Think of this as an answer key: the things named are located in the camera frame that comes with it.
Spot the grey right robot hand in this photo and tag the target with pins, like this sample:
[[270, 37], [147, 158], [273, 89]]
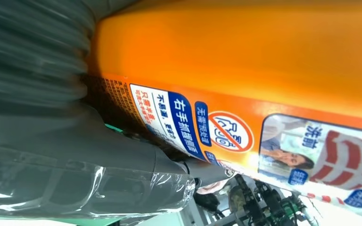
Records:
[[74, 156]]

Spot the hanging humanoid robot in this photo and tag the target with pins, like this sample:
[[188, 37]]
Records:
[[249, 199]]

